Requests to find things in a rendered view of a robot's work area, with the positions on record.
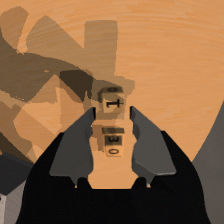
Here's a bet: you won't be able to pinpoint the wooden rectangular tray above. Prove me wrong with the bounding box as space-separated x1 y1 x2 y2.
102 128 125 158

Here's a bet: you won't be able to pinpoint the tan wooden number cube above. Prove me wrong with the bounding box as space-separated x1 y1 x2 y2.
101 87 124 113
105 135 123 156

